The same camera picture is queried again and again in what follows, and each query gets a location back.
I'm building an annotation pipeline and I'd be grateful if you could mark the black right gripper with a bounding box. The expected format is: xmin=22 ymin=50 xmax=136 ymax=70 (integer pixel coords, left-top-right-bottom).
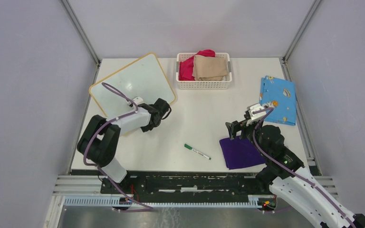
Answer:
xmin=225 ymin=114 xmax=269 ymax=158

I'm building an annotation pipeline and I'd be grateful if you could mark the yellow-framed whiteboard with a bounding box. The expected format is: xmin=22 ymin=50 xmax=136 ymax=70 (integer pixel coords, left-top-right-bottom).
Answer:
xmin=86 ymin=53 xmax=176 ymax=120

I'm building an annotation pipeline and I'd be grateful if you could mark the green whiteboard marker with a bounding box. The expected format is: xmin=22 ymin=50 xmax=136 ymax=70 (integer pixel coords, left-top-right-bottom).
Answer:
xmin=184 ymin=143 xmax=211 ymax=160

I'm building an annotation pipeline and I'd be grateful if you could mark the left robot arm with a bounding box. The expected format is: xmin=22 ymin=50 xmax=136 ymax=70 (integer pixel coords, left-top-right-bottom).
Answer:
xmin=77 ymin=98 xmax=171 ymax=194

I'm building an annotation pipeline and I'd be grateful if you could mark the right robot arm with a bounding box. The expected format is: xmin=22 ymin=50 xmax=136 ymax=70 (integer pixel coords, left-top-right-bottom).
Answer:
xmin=225 ymin=120 xmax=365 ymax=228

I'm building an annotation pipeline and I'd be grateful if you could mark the purple folded cloth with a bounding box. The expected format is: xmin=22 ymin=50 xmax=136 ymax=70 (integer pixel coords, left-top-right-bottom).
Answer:
xmin=219 ymin=136 xmax=265 ymax=170

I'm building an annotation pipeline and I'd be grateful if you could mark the blue space-print cloth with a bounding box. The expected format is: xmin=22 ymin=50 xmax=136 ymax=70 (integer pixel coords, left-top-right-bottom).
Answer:
xmin=259 ymin=76 xmax=297 ymax=126

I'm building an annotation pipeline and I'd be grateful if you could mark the pink folded cloth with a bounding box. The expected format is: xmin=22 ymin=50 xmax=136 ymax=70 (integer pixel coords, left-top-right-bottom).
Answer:
xmin=179 ymin=49 xmax=216 ymax=81

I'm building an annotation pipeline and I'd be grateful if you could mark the white perforated plastic basket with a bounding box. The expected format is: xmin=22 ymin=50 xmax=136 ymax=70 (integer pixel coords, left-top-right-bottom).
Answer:
xmin=175 ymin=52 xmax=233 ymax=90

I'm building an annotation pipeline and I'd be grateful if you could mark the beige folded cloth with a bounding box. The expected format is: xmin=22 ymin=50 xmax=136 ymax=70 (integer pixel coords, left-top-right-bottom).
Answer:
xmin=193 ymin=55 xmax=228 ymax=81

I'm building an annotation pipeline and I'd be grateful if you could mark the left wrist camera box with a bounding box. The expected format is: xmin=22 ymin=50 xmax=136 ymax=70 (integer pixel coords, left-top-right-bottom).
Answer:
xmin=133 ymin=97 xmax=144 ymax=105

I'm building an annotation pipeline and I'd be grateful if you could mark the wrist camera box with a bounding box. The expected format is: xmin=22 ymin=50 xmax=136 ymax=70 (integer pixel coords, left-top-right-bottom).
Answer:
xmin=133 ymin=97 xmax=144 ymax=105
xmin=247 ymin=103 xmax=266 ymax=122

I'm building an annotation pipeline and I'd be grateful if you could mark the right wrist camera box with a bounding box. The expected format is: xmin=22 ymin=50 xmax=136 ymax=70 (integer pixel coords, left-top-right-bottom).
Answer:
xmin=247 ymin=103 xmax=266 ymax=122

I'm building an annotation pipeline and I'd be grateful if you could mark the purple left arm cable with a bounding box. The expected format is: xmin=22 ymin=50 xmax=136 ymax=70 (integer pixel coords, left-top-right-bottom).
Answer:
xmin=82 ymin=82 xmax=154 ymax=213

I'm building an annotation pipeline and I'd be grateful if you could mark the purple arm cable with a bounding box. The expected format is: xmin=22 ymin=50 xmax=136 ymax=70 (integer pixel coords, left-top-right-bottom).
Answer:
xmin=82 ymin=82 xmax=154 ymax=213
xmin=251 ymin=107 xmax=358 ymax=228

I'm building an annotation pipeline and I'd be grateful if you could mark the white slotted cable duct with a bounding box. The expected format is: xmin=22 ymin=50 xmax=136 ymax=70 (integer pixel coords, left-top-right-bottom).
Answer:
xmin=63 ymin=196 xmax=262 ymax=209

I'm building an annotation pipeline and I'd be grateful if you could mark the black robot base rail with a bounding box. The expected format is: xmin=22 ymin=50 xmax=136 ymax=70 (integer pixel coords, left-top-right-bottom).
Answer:
xmin=118 ymin=171 xmax=271 ymax=203

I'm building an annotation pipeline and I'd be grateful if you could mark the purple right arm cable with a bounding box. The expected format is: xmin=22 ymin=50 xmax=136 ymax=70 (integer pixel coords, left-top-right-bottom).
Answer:
xmin=251 ymin=107 xmax=358 ymax=228

